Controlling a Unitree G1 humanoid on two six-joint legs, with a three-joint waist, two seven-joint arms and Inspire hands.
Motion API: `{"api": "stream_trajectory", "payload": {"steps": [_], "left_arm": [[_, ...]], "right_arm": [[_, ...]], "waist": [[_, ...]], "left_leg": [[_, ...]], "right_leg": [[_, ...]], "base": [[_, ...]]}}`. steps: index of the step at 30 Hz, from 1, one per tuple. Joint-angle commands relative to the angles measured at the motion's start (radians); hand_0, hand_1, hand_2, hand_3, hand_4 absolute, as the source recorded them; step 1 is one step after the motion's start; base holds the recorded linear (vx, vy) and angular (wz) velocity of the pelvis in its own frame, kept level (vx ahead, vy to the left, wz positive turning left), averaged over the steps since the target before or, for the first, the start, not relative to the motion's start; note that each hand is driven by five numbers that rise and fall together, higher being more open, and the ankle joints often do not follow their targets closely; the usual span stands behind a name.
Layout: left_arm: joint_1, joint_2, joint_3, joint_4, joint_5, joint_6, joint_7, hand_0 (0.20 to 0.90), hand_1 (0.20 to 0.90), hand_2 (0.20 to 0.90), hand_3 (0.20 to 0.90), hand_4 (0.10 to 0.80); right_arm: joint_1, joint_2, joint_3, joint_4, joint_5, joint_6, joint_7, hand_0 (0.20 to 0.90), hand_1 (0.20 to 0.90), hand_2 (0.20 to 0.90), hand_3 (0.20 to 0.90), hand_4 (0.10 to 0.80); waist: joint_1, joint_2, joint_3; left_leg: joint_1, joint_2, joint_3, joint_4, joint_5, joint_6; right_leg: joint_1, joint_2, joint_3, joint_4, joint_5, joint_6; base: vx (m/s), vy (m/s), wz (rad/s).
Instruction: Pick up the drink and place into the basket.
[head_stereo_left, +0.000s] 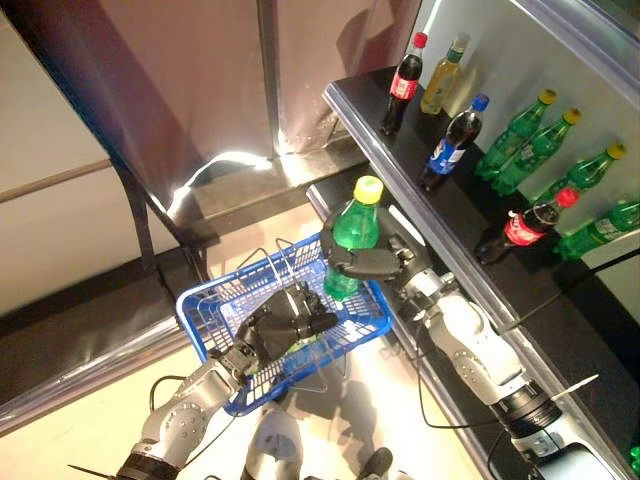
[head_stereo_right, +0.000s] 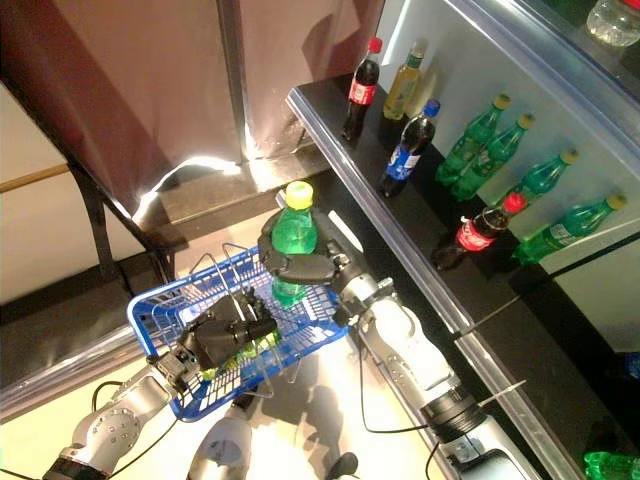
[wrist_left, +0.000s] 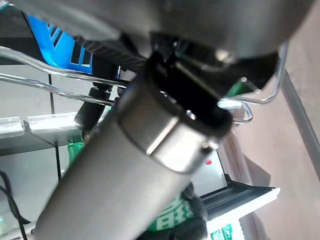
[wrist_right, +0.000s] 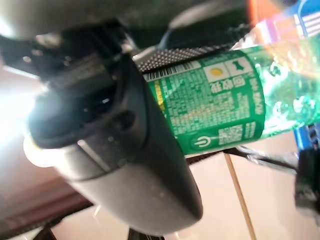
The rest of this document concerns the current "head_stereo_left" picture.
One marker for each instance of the cola bottle blue label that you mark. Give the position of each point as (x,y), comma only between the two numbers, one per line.
(450,145)

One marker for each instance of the black shelf with clear rail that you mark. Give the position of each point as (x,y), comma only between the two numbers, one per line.
(590,45)
(450,210)
(575,350)

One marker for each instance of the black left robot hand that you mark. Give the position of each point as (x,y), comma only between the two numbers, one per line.
(285,325)

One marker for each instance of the blue plastic shopping basket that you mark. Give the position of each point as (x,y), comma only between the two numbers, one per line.
(350,320)

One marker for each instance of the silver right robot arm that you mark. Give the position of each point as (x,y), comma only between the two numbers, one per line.
(470,345)

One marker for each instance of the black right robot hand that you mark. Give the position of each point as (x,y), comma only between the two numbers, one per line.
(370,265)

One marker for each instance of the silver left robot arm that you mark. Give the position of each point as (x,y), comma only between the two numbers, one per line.
(185,415)

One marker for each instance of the small yellow drink bottle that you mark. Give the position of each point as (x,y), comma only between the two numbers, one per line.
(442,80)

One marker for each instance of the silver right robot leg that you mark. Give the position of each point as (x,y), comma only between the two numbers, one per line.
(385,465)

